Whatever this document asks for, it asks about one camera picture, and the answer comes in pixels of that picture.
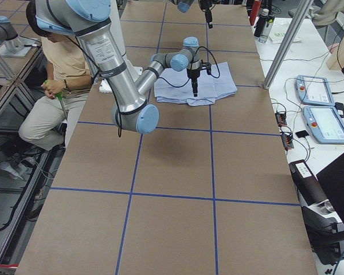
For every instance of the upper teach pendant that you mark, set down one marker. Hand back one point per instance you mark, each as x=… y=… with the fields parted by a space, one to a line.
x=313 y=90

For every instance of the green handled screwdriver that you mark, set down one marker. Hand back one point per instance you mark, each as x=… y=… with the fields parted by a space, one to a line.
x=53 y=90

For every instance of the lower teach pendant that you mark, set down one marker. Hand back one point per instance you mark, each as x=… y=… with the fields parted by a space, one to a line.
x=324 y=123

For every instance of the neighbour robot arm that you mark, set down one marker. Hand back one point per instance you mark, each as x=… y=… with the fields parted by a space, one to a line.
x=11 y=45

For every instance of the red bottle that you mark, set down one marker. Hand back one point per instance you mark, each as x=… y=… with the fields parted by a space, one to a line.
x=254 y=11

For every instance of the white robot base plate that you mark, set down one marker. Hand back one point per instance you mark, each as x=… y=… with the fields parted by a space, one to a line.
x=108 y=85

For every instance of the black smartphone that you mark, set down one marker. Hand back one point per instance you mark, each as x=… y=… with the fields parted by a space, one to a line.
x=302 y=134

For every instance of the aluminium frame post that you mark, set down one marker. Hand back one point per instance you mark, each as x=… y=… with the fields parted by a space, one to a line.
x=292 y=30

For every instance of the teach pendant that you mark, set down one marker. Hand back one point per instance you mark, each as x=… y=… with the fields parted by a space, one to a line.
x=313 y=90
x=324 y=123

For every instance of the black monitor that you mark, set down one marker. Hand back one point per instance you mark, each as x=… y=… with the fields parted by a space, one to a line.
x=331 y=180

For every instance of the blue striped button shirt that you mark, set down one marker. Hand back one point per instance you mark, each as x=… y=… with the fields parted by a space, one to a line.
x=175 y=87

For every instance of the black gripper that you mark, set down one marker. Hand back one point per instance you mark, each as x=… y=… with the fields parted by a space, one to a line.
x=193 y=74
x=208 y=15

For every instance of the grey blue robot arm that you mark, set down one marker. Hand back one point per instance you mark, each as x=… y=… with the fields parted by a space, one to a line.
x=90 y=22
x=184 y=5

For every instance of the seated person beige shirt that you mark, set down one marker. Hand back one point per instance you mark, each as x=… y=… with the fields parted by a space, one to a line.
x=53 y=119

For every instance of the black water bottle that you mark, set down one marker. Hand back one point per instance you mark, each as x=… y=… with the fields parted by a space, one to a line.
x=263 y=18

